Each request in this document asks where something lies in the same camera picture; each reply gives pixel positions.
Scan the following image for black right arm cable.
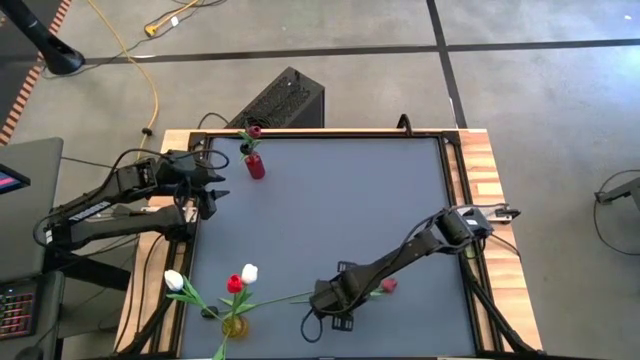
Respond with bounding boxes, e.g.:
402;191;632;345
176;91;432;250
299;307;325;345

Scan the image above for small dark screen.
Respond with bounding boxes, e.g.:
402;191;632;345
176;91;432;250
0;162;32;196

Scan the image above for red ribbed vase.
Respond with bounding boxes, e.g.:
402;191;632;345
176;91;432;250
244;152;267;181

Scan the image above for white artificial tulip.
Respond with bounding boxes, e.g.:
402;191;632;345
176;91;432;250
234;263;259;321
164;269;229;324

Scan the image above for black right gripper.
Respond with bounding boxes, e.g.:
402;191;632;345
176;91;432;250
309;260;376;332

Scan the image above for yellow floor cable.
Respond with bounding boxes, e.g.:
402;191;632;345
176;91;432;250
85;0;160;174

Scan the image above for dark mat orange striped edge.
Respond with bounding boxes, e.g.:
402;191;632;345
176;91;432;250
0;0;74;146

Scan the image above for yellow glass vase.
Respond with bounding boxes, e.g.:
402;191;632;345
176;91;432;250
221;314;250;340

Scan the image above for grey side table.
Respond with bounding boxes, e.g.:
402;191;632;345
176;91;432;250
0;137;65;284

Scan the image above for backlit keyboard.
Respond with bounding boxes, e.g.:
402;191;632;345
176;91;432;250
0;287;40;341

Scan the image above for black perforated computer case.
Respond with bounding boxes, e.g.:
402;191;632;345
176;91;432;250
225;66;326;130

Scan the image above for yellow extension plug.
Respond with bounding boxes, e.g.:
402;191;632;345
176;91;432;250
143;0;201;38

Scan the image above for dark red artificial tulip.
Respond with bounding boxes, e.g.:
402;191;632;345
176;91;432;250
288;277;399;305
238;124;263;159

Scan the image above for black diagonal frame strut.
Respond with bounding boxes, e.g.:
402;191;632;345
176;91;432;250
115;287;187;357
459;234;544;357

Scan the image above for black table frame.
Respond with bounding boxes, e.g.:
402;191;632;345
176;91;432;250
169;129;484;360

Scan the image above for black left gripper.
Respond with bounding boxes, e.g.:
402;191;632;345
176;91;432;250
154;151;230;221

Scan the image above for wooden table board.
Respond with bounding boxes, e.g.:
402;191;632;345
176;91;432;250
113;128;545;354

